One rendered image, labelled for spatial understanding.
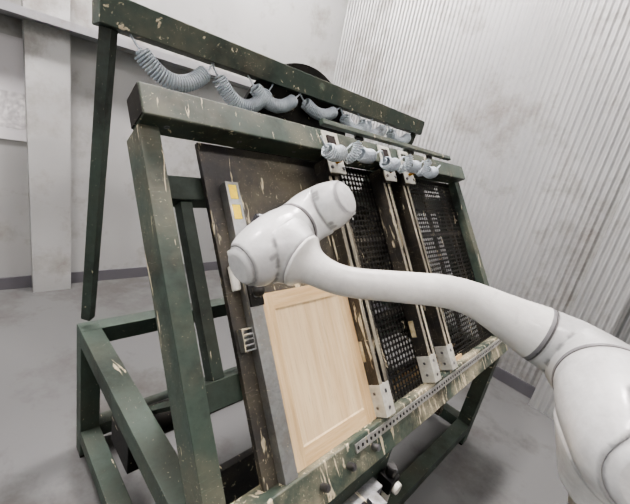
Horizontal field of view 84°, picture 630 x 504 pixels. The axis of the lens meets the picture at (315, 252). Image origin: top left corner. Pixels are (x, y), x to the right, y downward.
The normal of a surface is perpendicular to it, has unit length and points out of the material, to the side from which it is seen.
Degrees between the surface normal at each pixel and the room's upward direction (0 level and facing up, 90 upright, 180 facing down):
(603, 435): 69
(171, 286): 56
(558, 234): 90
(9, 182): 90
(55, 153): 90
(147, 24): 90
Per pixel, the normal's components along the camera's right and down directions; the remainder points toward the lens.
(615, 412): -0.63, -0.75
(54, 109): 0.65, 0.34
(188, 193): 0.68, -0.25
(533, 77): -0.73, 0.05
